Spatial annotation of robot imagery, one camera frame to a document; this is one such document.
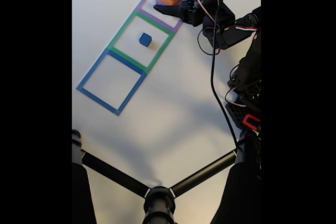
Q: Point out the green square tape frame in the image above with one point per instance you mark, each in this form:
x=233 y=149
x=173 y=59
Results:
x=126 y=56

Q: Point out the blue square tape frame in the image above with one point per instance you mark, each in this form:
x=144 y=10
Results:
x=99 y=102

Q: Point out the red clamp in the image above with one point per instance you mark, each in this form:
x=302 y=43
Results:
x=246 y=121

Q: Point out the small blue cube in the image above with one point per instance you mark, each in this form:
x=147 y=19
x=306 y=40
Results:
x=145 y=39

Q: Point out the black tripod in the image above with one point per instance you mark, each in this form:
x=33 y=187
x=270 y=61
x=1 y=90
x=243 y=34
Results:
x=157 y=203

